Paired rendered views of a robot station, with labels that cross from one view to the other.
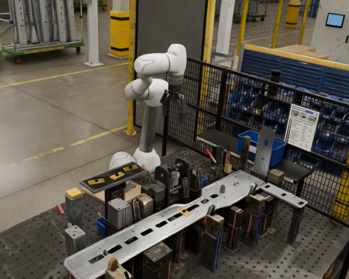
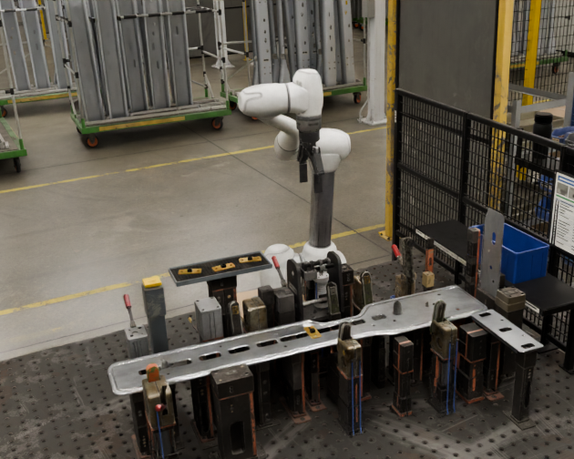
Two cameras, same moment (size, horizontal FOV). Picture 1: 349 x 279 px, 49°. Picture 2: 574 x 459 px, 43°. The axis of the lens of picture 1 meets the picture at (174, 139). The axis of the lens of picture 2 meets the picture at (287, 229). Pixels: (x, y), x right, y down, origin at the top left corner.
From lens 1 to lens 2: 1.02 m
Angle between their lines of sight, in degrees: 24
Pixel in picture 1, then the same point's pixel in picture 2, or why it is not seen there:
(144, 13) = (408, 26)
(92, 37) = (374, 74)
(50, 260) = not seen: hidden behind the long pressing
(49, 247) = not seen: hidden behind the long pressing
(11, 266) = (81, 380)
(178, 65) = (304, 100)
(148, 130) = (316, 211)
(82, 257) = (134, 366)
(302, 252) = (530, 437)
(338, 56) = not seen: outside the picture
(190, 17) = (474, 30)
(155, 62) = (263, 96)
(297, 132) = (568, 225)
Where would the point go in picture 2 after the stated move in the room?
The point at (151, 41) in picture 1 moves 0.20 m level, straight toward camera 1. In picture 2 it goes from (418, 74) to (413, 79)
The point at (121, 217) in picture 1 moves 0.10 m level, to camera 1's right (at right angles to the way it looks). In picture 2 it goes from (206, 324) to (231, 329)
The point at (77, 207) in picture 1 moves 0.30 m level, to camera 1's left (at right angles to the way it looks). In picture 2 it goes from (155, 303) to (89, 290)
